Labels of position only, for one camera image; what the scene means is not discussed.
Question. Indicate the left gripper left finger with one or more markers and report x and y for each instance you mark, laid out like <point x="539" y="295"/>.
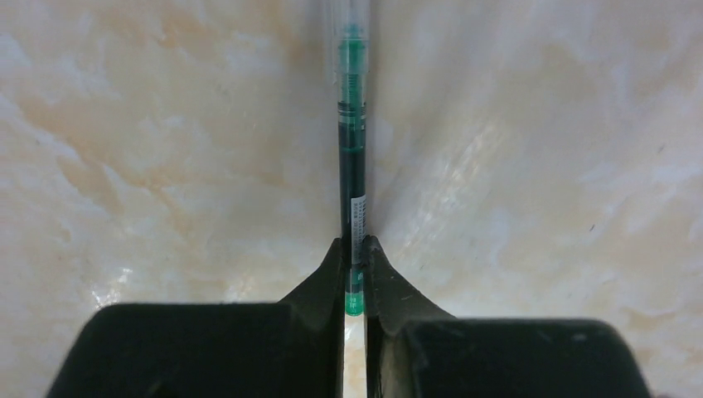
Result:
<point x="289" y="348"/>

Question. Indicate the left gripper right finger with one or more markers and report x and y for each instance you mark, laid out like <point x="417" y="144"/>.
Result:
<point x="414" y="348"/>

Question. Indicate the green thin pen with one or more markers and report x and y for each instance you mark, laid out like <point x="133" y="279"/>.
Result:
<point x="350" y="25"/>

